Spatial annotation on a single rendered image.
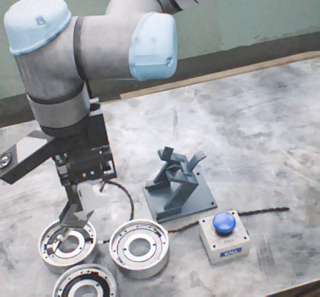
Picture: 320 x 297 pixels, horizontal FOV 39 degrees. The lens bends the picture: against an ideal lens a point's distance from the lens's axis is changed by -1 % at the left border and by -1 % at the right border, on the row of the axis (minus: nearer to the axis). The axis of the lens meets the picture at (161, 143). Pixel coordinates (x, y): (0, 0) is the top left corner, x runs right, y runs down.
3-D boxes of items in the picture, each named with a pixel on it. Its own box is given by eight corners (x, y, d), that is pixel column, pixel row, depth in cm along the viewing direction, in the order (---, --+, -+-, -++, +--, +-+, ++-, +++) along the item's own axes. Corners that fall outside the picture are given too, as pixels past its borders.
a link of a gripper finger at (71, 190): (85, 217, 68) (71, 173, 63) (74, 220, 68) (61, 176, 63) (81, 196, 72) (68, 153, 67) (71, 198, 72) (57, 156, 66)
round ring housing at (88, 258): (41, 282, 80) (35, 269, 77) (46, 233, 88) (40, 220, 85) (100, 273, 81) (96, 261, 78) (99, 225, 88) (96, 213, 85)
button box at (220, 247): (211, 265, 80) (211, 250, 77) (198, 233, 85) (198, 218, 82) (254, 253, 81) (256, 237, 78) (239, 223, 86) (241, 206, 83)
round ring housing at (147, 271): (134, 293, 77) (131, 281, 75) (101, 253, 84) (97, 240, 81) (182, 258, 82) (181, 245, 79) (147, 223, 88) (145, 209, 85)
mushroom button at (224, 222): (216, 248, 80) (217, 231, 76) (209, 230, 83) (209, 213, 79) (238, 242, 80) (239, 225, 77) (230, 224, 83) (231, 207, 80)
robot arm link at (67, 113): (28, 111, 55) (24, 74, 61) (38, 138, 58) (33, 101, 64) (89, 96, 56) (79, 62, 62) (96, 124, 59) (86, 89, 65)
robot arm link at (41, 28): (64, 22, 47) (-13, 26, 48) (84, 105, 55) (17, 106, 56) (80, -12, 53) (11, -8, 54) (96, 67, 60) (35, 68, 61)
